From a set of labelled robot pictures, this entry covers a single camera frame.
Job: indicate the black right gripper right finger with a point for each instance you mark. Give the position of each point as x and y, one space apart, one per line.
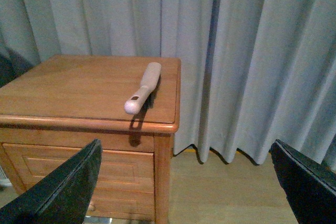
309 186

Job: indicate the beige hand brush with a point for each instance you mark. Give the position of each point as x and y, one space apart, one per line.
148 84

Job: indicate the wooden nightstand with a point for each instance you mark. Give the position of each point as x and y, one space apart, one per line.
56 108

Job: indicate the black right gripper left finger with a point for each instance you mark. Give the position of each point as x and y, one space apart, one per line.
63 196

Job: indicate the grey curtain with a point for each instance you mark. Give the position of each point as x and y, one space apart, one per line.
253 71

